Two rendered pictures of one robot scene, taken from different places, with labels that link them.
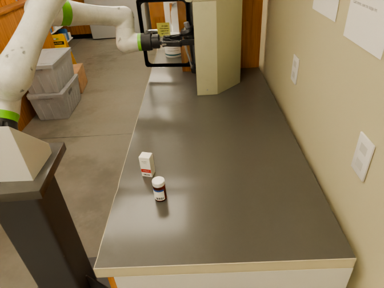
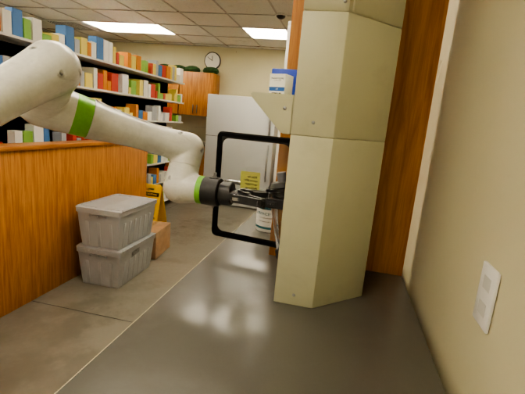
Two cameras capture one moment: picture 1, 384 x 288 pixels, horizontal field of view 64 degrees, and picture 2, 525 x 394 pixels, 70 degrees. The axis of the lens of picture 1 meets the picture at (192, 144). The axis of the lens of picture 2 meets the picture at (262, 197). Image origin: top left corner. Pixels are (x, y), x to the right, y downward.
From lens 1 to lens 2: 0.62 m
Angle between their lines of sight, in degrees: 24
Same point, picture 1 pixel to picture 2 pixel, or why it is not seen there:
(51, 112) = (98, 274)
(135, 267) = not seen: outside the picture
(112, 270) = not seen: outside the picture
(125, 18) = (186, 148)
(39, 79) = (99, 228)
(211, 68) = (307, 257)
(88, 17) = (120, 131)
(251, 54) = (390, 251)
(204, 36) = (302, 196)
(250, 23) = (394, 200)
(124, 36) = (176, 174)
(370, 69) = not seen: outside the picture
